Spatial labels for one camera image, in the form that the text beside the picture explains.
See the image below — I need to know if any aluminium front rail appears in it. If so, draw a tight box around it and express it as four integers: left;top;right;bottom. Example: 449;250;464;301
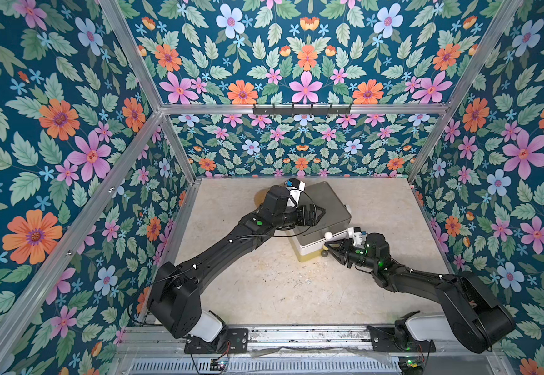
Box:
109;324;515;374

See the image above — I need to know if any white middle drawer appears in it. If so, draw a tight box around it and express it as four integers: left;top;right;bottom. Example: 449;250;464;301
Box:
295;238;329;256

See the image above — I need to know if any yellow bottom drawer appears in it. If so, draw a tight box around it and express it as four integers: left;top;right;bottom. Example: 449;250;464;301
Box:
297;249;329;263

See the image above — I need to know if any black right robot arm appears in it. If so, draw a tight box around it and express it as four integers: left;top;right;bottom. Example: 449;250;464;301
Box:
323;233;516;354

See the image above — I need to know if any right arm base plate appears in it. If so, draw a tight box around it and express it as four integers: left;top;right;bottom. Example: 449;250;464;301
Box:
367;311;436;353

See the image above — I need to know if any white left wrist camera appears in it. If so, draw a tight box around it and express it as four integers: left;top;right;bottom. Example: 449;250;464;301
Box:
285;178;306;208

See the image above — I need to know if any black wall hook rack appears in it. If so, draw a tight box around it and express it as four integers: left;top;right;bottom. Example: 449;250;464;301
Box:
252;104;352;117

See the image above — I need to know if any brown plush teddy bear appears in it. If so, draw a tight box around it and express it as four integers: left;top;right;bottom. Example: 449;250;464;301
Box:
254;190;267;208

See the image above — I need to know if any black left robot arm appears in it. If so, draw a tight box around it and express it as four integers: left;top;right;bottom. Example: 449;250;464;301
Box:
145;179;326;346

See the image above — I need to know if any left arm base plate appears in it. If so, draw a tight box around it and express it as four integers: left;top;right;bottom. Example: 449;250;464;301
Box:
184;327;249;355

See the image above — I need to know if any grey three-drawer cabinet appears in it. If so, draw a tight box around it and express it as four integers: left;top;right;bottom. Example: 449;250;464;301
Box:
287;182;352;251

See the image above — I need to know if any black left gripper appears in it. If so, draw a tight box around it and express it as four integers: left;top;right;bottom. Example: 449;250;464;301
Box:
269;204;324;230

